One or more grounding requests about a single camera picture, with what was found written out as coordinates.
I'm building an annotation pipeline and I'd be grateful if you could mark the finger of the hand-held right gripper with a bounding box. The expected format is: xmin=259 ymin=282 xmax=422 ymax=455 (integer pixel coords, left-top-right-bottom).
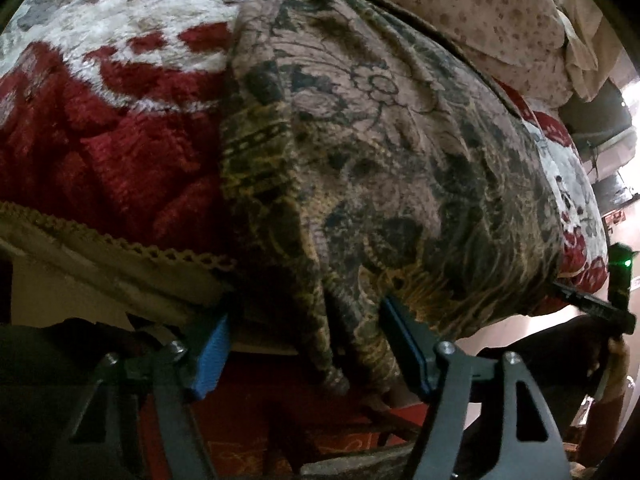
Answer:
xmin=549 ymin=281 xmax=612 ymax=317

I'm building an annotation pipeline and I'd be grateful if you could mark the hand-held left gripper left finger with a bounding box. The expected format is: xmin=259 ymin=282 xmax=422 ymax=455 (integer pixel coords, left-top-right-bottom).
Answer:
xmin=50 ymin=305 xmax=233 ymax=480

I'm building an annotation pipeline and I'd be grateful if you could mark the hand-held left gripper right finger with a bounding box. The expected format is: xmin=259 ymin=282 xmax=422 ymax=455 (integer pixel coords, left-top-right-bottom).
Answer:
xmin=380 ymin=294 xmax=571 ymax=480

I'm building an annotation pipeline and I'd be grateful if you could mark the brown paisley patterned cloth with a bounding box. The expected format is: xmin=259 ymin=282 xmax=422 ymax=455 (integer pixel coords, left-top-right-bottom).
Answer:
xmin=217 ymin=0 xmax=566 ymax=406

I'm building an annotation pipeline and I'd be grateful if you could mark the person's right hand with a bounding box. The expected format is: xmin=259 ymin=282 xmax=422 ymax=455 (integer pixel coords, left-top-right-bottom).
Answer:
xmin=595 ymin=335 xmax=633 ymax=403

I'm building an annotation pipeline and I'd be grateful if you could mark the dark cloth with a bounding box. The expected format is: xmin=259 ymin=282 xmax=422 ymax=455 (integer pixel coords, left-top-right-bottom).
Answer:
xmin=475 ymin=310 xmax=608 ymax=443

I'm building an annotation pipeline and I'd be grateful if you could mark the red patterned rug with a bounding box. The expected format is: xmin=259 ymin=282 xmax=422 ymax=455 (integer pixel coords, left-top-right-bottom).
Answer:
xmin=140 ymin=360 xmax=426 ymax=480

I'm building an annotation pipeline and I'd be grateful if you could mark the pale bed base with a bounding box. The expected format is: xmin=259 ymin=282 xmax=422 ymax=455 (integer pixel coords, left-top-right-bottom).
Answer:
xmin=0 ymin=237 xmax=301 ymax=356

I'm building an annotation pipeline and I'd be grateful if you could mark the dark furniture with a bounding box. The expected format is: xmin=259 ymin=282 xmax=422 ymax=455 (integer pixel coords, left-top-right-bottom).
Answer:
xmin=560 ymin=80 xmax=640 ymax=211

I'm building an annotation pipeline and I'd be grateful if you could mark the red white fleece blanket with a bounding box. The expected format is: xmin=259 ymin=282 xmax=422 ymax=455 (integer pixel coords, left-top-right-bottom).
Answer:
xmin=0 ymin=0 xmax=608 ymax=311

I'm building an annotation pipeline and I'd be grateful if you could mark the beige cloth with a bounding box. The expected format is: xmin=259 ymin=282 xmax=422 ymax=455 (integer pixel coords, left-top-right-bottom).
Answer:
xmin=550 ymin=0 xmax=626 ymax=101

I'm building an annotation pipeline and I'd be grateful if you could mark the beige floral pillow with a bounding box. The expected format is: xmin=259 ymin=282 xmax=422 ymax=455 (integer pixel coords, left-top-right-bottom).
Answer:
xmin=310 ymin=0 xmax=576 ymax=106

